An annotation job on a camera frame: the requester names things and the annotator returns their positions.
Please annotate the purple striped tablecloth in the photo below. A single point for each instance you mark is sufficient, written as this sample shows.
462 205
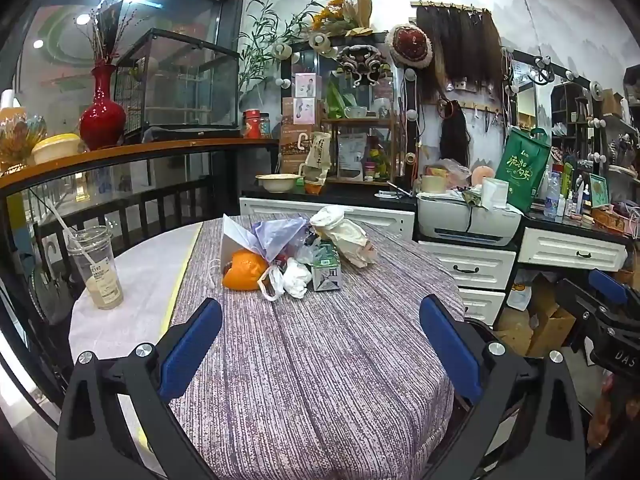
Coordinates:
325 360

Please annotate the wide white drawer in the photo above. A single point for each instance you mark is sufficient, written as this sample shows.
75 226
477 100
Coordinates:
300 210

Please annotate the red ceramic vase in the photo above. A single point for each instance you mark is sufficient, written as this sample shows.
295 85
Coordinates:
102 120

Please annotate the black framed glass cage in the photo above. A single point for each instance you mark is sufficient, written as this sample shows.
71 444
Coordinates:
185 85

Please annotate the clear plastic wrapper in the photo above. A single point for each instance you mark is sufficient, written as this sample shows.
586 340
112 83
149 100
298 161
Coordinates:
306 250

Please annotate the long white drawer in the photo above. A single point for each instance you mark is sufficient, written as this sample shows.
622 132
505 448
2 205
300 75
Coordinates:
570 250

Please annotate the plastic milk tea cup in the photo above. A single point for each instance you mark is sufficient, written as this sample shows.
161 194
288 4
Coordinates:
97 275

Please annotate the red can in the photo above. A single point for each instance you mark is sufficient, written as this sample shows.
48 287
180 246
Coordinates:
252 125

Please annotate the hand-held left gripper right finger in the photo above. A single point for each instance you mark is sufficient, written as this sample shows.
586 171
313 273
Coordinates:
450 347

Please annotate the wooden shelf rack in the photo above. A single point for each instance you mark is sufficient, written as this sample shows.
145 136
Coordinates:
360 120

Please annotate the ornate headdress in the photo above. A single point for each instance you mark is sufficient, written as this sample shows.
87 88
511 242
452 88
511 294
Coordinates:
362 62

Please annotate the open cardboard box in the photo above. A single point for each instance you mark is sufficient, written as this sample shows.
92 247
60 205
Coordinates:
550 327

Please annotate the orange plastic bag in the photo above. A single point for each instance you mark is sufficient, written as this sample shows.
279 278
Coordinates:
242 272

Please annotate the colourful glass ornament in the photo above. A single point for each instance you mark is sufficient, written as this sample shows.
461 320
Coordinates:
20 135

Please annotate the sunflower bouquet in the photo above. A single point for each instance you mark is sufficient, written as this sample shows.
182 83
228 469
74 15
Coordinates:
340 15

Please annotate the embroidered round hat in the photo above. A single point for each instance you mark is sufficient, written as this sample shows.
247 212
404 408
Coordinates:
410 45

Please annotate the yellow lidded bowl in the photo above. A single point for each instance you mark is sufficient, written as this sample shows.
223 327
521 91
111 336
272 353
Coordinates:
56 147

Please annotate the green tote bag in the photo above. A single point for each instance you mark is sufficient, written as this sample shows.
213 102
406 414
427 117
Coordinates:
522 170

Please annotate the hanging black wig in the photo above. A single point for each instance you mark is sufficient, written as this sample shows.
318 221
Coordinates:
454 135

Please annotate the white printed plastic bag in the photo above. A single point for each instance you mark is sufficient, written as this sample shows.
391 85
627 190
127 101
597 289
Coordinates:
345 232

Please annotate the white printer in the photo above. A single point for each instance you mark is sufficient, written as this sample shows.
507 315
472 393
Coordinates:
465 222

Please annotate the small glass jar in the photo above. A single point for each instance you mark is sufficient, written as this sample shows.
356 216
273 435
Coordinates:
265 126

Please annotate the green framed picture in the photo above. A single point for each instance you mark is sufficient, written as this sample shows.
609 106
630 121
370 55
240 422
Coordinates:
598 191

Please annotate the green white drink carton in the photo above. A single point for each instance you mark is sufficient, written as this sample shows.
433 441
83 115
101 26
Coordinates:
327 270

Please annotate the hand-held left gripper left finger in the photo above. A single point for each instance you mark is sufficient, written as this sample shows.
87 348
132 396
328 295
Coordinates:
192 345

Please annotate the printed brown paper bag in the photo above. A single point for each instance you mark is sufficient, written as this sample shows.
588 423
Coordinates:
317 155

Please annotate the white drinking straw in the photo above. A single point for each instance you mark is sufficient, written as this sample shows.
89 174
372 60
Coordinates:
67 227

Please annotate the clear water bottle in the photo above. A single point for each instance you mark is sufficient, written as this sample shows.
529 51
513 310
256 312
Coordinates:
551 197

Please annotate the white tissue box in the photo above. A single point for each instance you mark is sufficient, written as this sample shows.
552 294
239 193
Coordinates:
495 192

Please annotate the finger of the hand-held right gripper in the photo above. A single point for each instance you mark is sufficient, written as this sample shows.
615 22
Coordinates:
607 286

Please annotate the white bag orange print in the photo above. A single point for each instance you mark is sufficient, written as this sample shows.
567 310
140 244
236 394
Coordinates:
519 297

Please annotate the rack of hair extensions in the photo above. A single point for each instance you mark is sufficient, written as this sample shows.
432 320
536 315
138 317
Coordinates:
460 45

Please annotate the green bamboo plant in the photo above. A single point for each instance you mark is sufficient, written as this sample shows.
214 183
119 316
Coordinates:
262 50

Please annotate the dried branches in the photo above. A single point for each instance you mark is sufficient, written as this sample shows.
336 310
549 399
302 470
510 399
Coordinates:
107 30

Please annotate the cream bowl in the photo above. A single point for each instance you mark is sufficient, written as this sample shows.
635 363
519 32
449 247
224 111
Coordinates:
277 182

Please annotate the wooden counter ledge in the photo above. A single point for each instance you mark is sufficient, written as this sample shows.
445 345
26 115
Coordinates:
150 151

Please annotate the woven basket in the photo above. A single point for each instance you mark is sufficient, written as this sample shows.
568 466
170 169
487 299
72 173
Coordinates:
610 220

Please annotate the purple plastic bag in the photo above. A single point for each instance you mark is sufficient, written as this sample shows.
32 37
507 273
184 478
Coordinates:
272 237

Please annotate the small white plastic bag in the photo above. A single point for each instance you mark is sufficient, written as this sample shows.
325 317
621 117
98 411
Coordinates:
272 285

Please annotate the white table cover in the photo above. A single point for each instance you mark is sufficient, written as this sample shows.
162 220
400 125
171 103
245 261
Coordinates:
140 280

